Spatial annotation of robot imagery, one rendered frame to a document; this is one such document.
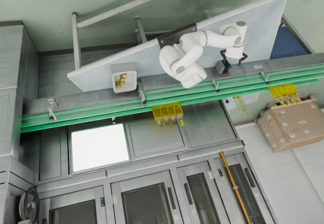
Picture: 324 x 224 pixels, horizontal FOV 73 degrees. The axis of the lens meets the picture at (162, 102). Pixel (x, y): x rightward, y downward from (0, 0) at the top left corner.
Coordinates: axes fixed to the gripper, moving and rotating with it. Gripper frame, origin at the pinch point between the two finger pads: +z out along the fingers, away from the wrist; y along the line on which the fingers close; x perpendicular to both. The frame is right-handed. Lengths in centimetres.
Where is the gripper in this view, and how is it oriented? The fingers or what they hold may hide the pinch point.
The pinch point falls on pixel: (231, 62)
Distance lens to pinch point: 153.9
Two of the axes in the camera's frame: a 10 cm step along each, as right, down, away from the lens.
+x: -3.6, 7.5, -5.6
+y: -9.3, -2.4, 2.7
